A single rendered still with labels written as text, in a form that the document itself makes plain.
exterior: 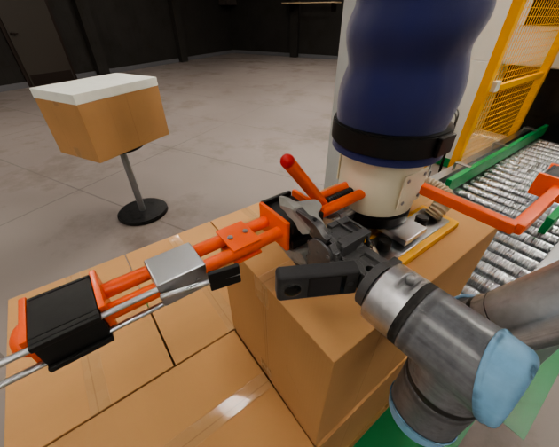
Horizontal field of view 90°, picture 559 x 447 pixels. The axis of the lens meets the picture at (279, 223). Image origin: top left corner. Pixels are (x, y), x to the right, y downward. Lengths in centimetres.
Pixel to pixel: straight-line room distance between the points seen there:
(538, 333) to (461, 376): 15
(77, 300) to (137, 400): 58
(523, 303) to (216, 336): 79
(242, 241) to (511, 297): 37
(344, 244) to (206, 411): 63
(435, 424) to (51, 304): 48
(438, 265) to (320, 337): 32
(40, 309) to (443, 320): 45
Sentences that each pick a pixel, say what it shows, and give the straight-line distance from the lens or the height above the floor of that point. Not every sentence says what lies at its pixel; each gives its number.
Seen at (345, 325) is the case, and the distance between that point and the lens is 52.
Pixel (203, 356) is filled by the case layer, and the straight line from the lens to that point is 96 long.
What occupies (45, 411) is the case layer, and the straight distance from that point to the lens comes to 107.
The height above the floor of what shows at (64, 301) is 110.
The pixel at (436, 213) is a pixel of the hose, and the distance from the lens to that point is 77.
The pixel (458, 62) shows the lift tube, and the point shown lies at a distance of 56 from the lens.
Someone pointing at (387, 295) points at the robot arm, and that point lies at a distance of 37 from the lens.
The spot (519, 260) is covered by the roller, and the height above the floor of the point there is 54.
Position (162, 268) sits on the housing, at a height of 109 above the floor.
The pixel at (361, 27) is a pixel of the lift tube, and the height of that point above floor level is 136.
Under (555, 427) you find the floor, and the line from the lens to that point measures 184.
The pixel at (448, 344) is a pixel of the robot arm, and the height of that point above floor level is 110.
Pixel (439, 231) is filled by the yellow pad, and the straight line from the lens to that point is 76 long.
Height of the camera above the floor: 137
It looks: 37 degrees down
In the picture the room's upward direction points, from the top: straight up
